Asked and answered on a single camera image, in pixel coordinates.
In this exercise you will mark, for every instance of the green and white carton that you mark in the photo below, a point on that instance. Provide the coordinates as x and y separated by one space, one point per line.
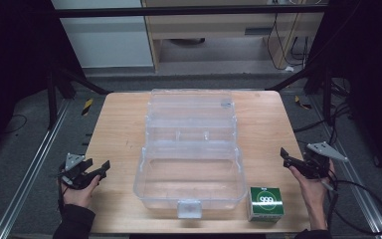
266 203

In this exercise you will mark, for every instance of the person's right hand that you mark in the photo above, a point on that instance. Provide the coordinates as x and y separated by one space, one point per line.
316 195

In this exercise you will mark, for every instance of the black metal frame strut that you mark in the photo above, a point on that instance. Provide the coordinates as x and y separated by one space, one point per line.
51 99
326 96

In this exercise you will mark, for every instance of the aluminium floor rail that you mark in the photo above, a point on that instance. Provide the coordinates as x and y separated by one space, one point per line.
30 169
364 199

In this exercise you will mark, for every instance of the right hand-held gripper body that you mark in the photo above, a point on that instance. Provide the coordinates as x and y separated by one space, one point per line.
316 164

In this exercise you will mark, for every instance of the white cabinet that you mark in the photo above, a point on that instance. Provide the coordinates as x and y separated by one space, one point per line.
106 40

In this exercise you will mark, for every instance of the person's left hand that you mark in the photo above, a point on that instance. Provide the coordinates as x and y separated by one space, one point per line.
78 196

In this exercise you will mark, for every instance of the light wooden desk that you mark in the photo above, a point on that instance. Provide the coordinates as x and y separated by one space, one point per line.
212 25

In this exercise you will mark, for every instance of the black curtain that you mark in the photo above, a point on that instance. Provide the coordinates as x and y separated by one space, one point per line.
13 59
374 66

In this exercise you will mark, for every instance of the black horizontal frame bar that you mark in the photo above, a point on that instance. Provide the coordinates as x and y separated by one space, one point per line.
179 11

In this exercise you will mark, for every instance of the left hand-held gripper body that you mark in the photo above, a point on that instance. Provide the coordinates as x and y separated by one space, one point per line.
74 172

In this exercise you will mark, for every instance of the yellow black tape strip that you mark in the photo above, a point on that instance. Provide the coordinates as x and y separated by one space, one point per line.
301 103
87 107

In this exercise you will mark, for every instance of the clear plastic storage box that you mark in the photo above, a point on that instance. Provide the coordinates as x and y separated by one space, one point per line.
192 169

